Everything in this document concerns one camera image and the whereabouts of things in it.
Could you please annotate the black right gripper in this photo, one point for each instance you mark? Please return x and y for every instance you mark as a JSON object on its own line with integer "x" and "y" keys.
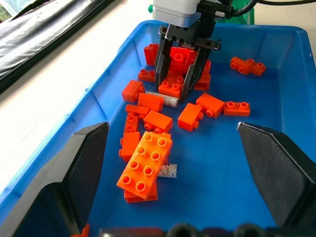
{"x": 184, "y": 35}

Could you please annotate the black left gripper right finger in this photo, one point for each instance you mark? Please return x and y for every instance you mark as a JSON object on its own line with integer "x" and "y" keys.
{"x": 279, "y": 172}

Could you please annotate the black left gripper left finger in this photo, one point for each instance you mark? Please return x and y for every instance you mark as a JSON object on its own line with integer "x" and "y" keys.
{"x": 61, "y": 177}

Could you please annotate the blue plastic bin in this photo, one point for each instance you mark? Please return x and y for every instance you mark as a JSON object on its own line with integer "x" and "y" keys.
{"x": 222, "y": 160}

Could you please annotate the large hollow orange brick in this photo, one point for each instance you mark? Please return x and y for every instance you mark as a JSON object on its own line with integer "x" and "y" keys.
{"x": 180, "y": 61}

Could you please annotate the orange toy brick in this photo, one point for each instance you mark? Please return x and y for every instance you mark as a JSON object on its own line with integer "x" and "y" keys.
{"x": 237, "y": 109}
{"x": 188, "y": 117}
{"x": 150, "y": 54}
{"x": 204, "y": 80}
{"x": 170, "y": 88}
{"x": 129, "y": 146}
{"x": 131, "y": 123}
{"x": 84, "y": 231}
{"x": 159, "y": 119}
{"x": 138, "y": 197}
{"x": 146, "y": 75}
{"x": 135, "y": 109}
{"x": 132, "y": 90}
{"x": 211, "y": 102}
{"x": 150, "y": 100}
{"x": 247, "y": 64}

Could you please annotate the white AA battery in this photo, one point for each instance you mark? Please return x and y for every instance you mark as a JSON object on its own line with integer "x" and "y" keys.
{"x": 169, "y": 170}
{"x": 170, "y": 101}

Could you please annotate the large orange eight-stud brick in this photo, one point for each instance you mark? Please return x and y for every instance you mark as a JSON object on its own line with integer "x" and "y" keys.
{"x": 144, "y": 165}

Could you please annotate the black plastic sheet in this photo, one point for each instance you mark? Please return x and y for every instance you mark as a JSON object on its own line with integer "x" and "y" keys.
{"x": 37, "y": 34}

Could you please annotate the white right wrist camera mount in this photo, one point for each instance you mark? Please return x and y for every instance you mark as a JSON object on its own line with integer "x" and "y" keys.
{"x": 172, "y": 12}

